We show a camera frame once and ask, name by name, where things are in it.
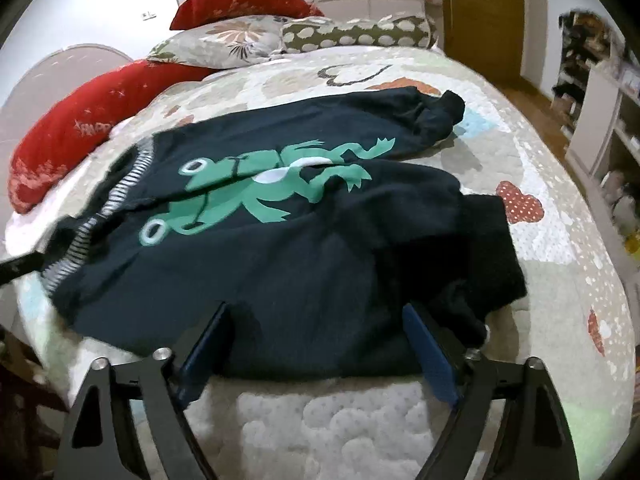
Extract floral grey pillow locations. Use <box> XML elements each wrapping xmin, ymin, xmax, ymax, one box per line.
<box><xmin>146</xmin><ymin>14</ymin><xmax>306</xmax><ymax>66</ymax></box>

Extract black frog print sweatshirt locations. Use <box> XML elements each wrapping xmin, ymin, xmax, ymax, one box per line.
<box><xmin>42</xmin><ymin>86</ymin><xmax>528</xmax><ymax>378</ymax></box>

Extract wooden door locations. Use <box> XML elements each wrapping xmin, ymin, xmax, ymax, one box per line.
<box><xmin>437</xmin><ymin>0</ymin><xmax>526</xmax><ymax>88</ymax></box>

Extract large red pillow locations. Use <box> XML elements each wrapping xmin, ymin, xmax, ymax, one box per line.
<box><xmin>8</xmin><ymin>59</ymin><xmax>217</xmax><ymax>214</ymax></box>

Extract white shelf unit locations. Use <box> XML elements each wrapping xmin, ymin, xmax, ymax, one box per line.
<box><xmin>551</xmin><ymin>9</ymin><xmax>640</xmax><ymax>261</ymax></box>

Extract patterned white quilt bed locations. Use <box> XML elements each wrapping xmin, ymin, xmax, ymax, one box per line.
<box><xmin>5</xmin><ymin>45</ymin><xmax>637</xmax><ymax>480</ymax></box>

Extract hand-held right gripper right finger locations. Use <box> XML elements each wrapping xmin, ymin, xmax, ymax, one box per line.
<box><xmin>402</xmin><ymin>302</ymin><xmax>581</xmax><ymax>480</ymax></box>

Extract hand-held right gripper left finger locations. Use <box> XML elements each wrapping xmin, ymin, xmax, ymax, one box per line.
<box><xmin>56</xmin><ymin>301</ymin><xmax>236</xmax><ymax>480</ymax></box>

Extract olive dotted bolster pillow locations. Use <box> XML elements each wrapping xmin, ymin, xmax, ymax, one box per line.
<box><xmin>281</xmin><ymin>14</ymin><xmax>439</xmax><ymax>54</ymax></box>

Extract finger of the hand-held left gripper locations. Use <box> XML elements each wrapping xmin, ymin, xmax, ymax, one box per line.
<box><xmin>0</xmin><ymin>252</ymin><xmax>48</xmax><ymax>284</ymax></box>

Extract small red pillow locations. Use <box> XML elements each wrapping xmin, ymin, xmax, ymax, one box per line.
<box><xmin>169</xmin><ymin>0</ymin><xmax>326</xmax><ymax>31</ymax></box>

